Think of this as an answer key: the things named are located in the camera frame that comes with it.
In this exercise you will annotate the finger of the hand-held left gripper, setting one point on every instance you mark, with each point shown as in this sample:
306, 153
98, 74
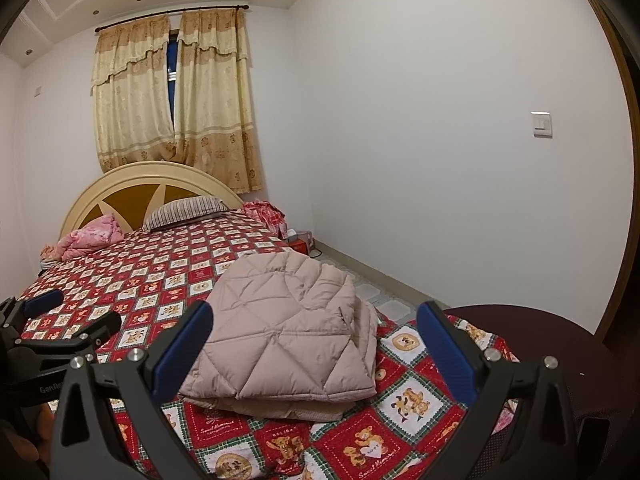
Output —
102, 327
42, 302

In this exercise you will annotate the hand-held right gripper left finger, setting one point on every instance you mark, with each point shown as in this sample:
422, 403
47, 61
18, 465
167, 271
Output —
182, 350

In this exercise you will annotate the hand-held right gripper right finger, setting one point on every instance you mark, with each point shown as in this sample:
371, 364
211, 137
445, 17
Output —
447, 350

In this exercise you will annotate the beige quilted puffer jacket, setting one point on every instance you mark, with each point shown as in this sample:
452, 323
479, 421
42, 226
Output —
280, 330

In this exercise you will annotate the person's left hand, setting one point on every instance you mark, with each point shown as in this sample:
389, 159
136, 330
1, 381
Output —
30, 435

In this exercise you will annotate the printed orange cushion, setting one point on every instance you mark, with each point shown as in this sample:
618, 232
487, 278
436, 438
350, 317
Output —
49, 255

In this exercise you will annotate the red checkered bear bedspread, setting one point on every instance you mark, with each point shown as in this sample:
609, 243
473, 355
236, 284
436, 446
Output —
150, 270

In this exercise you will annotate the pink crumpled garment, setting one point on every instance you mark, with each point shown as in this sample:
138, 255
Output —
90, 237

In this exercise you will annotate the dark round chair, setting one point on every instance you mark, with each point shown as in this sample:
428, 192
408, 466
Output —
575, 360

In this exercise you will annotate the cream arched wooden headboard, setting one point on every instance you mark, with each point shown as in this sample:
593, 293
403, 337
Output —
130, 200

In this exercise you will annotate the striped pillow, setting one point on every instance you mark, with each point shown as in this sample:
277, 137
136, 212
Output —
180, 212

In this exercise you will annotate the red box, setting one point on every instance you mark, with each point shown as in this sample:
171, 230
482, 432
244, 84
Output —
301, 247

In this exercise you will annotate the red patterned cloth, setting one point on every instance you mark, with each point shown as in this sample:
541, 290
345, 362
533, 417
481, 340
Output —
265, 215

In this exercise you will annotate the wide cream floral curtain panel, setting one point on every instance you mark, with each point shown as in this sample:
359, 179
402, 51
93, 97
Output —
130, 105

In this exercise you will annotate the long cream floral curtain panel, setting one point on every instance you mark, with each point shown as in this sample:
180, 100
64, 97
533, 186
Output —
215, 105

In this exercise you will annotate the window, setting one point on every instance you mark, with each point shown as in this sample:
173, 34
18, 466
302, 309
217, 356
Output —
172, 60

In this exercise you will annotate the dark curtain rod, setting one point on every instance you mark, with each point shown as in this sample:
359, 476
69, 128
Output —
150, 16

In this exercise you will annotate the brown door frame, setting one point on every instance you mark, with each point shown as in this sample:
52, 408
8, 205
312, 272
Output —
627, 210

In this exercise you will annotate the white light switch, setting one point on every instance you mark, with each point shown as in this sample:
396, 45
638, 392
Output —
541, 123

